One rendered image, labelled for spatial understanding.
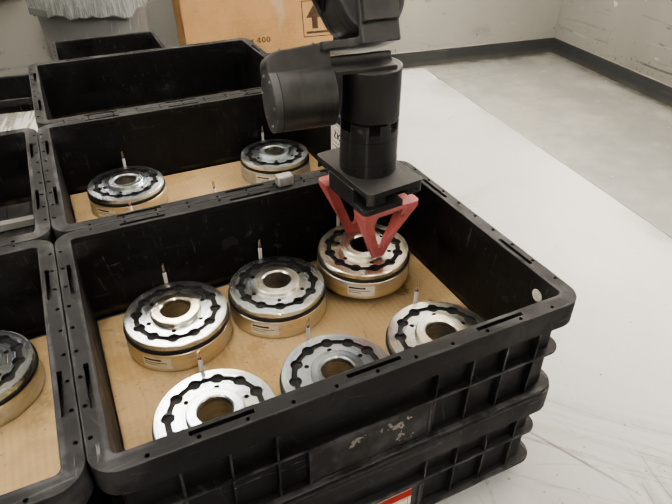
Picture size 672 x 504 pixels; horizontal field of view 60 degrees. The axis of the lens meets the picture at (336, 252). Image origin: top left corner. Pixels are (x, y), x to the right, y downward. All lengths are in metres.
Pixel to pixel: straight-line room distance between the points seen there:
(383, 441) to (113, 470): 0.22
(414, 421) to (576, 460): 0.26
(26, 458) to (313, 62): 0.41
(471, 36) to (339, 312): 3.82
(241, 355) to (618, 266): 0.64
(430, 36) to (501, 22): 0.54
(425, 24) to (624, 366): 3.51
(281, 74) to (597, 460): 0.52
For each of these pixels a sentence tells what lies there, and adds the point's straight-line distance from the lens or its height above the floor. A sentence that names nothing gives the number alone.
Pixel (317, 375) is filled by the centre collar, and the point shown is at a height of 0.87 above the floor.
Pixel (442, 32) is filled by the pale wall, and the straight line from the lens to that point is 4.24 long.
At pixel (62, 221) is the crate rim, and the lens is 0.65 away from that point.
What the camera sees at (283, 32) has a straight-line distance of 3.59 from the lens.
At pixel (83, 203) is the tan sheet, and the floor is 0.83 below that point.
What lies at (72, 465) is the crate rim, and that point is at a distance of 0.42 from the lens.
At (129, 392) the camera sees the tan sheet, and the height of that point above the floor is 0.83.
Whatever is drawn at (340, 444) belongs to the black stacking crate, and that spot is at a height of 0.86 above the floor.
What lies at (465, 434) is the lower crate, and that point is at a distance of 0.56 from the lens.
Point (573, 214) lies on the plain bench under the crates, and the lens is 1.13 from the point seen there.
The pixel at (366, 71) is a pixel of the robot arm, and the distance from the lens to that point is 0.54.
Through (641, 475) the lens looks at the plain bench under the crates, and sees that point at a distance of 0.73.
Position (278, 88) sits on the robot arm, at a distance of 0.51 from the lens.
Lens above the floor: 1.24
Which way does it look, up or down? 35 degrees down
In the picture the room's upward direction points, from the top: straight up
